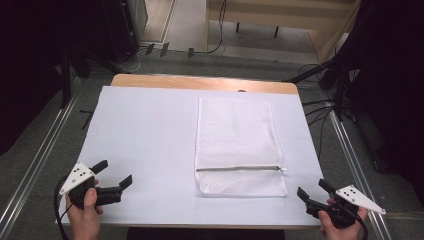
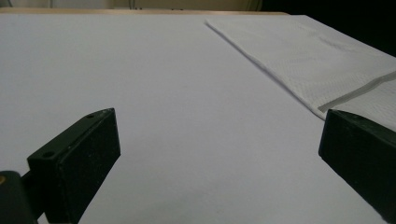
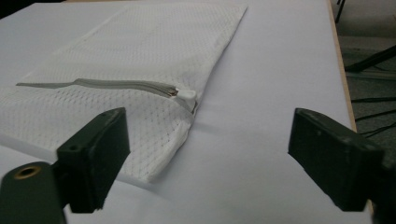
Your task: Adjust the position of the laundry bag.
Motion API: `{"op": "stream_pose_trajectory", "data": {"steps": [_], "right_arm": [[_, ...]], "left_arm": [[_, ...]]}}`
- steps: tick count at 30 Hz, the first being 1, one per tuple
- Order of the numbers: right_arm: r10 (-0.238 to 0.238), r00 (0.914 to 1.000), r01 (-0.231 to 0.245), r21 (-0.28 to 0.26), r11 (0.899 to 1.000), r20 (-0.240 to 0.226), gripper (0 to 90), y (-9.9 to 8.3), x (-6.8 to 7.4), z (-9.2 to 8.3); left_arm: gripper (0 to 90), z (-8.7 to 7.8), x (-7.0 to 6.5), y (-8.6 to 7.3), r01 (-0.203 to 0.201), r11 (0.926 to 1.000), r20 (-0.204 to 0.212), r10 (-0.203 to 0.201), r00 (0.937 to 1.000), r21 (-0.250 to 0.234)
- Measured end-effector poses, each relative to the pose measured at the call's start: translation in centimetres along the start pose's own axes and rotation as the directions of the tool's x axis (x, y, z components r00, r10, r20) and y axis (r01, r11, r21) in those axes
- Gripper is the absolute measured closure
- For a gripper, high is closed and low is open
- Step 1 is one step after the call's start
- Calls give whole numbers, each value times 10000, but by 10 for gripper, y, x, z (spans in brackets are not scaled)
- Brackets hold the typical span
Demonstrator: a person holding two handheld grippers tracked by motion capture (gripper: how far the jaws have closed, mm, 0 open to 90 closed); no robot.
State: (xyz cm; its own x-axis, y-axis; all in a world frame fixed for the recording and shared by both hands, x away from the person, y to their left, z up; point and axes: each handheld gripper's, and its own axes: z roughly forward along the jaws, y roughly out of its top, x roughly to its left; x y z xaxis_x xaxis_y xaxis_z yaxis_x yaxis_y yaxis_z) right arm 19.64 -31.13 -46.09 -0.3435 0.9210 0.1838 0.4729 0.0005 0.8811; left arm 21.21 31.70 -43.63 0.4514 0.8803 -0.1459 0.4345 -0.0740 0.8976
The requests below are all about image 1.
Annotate person's right hand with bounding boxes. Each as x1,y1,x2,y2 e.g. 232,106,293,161
318,198,368,240

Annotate black curtain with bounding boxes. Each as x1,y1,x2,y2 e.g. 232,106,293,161
0,0,111,158
336,0,424,201

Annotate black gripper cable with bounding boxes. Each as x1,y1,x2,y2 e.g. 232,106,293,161
346,206,370,240
53,174,74,240

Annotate white mesh laundry bag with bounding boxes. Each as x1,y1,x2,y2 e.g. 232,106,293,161
194,97,289,198

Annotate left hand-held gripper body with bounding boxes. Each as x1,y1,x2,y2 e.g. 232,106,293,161
59,162,124,210

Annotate black tripod stand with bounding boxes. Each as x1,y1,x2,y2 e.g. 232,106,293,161
282,56,356,123

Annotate black metal stand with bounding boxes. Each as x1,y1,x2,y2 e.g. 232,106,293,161
59,43,123,109

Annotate light wooden bench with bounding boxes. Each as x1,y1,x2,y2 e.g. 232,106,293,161
204,0,363,64

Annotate dark cabinet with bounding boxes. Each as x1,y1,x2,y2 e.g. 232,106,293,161
101,0,149,64

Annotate white floor cable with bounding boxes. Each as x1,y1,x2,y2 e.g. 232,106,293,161
116,46,149,75

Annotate white table sheet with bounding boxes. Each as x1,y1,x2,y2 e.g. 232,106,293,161
55,85,329,228

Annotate person's left hand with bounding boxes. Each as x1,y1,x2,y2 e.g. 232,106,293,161
65,179,105,240

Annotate black hanging cable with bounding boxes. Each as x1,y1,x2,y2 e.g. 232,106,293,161
191,0,228,58

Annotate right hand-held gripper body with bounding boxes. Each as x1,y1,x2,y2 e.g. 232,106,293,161
305,184,387,230

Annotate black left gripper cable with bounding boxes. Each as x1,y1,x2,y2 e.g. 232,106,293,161
53,174,74,240

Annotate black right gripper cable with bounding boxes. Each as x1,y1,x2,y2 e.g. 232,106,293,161
346,206,370,240

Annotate metal floor rail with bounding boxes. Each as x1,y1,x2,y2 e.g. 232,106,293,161
0,94,81,236
328,108,386,240

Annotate black floor cables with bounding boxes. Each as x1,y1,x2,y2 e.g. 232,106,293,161
301,63,336,161

